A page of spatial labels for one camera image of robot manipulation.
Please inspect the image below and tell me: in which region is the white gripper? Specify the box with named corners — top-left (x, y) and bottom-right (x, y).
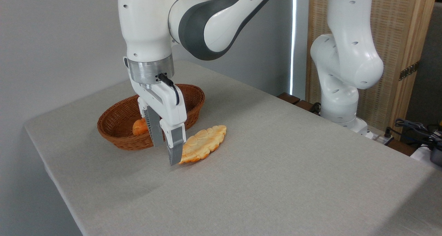
top-left (131, 79), bottom-right (188, 166)

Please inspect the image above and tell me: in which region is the leaf-shaped golden bread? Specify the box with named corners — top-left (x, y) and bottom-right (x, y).
top-left (179, 125), bottom-right (227, 164)

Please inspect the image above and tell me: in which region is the small orange bread bun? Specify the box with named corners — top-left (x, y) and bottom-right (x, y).
top-left (133, 118), bottom-right (150, 136)

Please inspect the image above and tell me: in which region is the brown wicker oval basket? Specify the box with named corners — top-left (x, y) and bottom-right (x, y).
top-left (97, 84), bottom-right (205, 151)

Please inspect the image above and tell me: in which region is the grey linen tablecloth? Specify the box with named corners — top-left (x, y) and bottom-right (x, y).
top-left (24, 60), bottom-right (442, 236)

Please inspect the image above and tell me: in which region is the dark brown wooden slat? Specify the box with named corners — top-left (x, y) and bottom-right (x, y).
top-left (277, 92), bottom-right (301, 105)
top-left (294, 100), bottom-right (321, 116)
top-left (387, 139), bottom-right (418, 157)

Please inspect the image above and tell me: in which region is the woven wood-framed folding screen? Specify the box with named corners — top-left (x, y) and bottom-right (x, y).
top-left (306, 0), bottom-right (438, 141)

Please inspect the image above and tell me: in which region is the metal screen hinge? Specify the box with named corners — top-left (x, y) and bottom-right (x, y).
top-left (399, 60), bottom-right (420, 81)

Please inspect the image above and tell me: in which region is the grey round container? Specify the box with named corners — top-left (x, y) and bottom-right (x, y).
top-left (430, 145), bottom-right (442, 167)

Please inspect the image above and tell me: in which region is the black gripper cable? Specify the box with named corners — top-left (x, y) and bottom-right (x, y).
top-left (156, 74), bottom-right (180, 106)

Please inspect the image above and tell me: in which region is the black cable bundle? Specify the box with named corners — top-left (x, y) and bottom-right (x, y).
top-left (384, 118), bottom-right (442, 150)

